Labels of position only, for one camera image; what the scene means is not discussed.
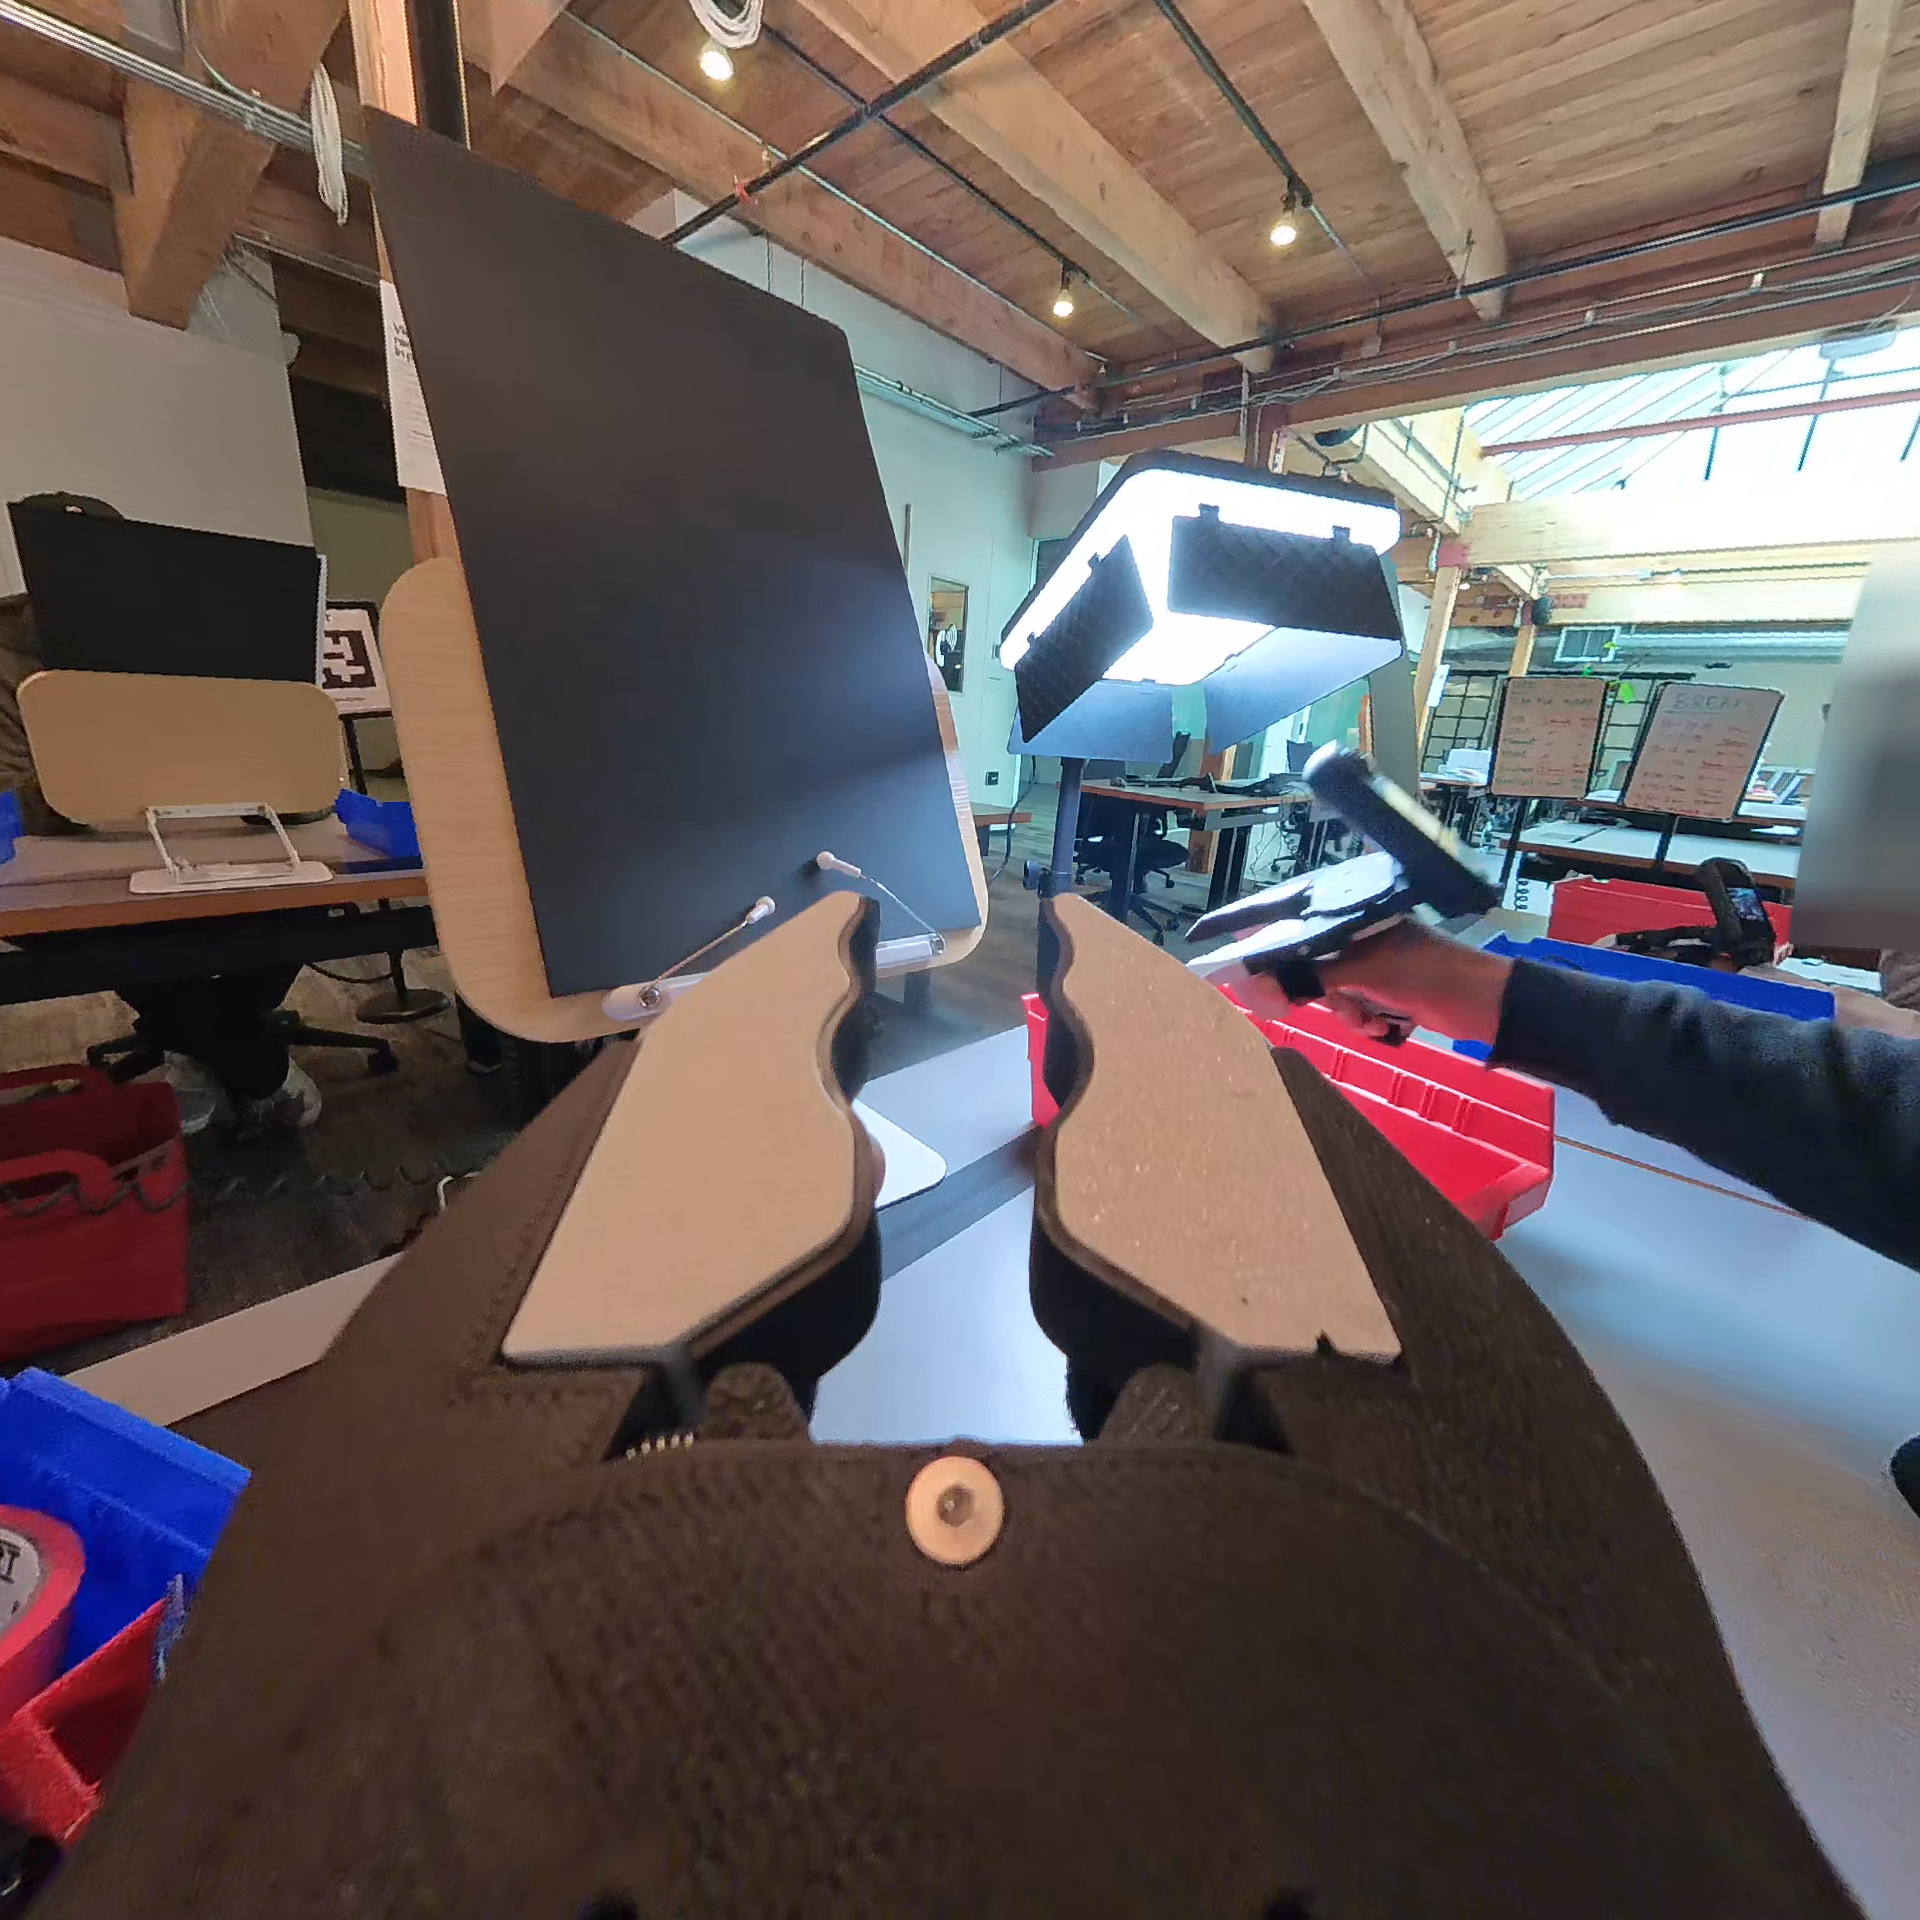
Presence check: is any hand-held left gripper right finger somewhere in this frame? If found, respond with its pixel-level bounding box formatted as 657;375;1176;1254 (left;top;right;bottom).
1029;893;1407;1423

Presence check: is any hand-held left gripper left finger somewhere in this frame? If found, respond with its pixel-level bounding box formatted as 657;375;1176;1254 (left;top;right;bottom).
497;893;886;1408

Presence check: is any red plastic bin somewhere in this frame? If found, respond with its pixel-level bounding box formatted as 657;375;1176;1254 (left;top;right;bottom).
1024;983;1558;1241

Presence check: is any blue plastic bin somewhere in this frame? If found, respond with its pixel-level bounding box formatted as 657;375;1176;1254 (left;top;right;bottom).
1451;934;1835;1062
0;1366;251;1697

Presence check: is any red tape roll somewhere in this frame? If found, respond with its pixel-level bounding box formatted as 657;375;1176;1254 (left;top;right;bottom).
0;1505;88;1728

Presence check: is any person's right forearm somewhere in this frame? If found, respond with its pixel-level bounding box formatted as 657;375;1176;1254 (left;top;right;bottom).
1492;959;1920;1271

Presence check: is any black office chair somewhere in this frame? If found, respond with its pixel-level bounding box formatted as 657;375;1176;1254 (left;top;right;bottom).
1118;831;1190;942

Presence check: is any wooden office desk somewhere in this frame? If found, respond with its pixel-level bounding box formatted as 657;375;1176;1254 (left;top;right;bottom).
1076;778;1331;905
0;832;440;1011

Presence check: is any whiteboard easel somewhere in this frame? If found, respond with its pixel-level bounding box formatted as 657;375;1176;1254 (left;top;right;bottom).
1621;681;1787;825
1487;674;1616;803

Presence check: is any light stand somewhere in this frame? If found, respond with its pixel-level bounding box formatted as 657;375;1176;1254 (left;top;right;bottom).
1035;755;1089;905

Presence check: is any red plastic crate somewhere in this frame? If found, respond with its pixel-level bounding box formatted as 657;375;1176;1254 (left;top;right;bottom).
1544;874;1796;951

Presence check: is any studio light panel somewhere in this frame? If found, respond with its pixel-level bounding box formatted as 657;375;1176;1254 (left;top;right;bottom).
996;453;1407;762

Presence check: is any small blue bin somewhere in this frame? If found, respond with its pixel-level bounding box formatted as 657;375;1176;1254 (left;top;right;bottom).
334;786;425;871

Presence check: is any fiducial marker sign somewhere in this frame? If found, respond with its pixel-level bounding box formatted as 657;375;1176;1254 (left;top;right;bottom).
319;603;396;717

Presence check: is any red tool bag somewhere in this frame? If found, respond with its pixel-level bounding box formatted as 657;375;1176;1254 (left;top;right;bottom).
0;1067;193;1361

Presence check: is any wooden book stand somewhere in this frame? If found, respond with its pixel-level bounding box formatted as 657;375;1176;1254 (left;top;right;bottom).
16;671;351;899

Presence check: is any white paper notice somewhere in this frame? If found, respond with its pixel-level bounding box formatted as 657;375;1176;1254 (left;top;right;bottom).
381;278;453;499

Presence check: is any pink red plastic piece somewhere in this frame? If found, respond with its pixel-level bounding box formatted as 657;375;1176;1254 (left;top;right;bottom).
0;1600;167;1848

